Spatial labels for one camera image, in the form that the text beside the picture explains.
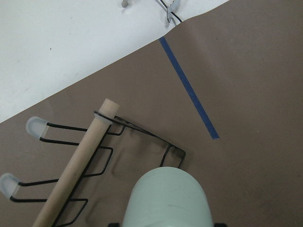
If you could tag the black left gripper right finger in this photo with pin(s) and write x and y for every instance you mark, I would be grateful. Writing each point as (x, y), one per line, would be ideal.
(220, 225)

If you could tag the wooden rack handle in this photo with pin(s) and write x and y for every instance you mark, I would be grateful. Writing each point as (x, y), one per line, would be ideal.
(72, 172)

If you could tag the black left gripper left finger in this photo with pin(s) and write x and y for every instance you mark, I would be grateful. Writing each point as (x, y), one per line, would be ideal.
(113, 225)

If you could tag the pale green cup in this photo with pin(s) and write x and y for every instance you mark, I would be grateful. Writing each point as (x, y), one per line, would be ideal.
(167, 197)

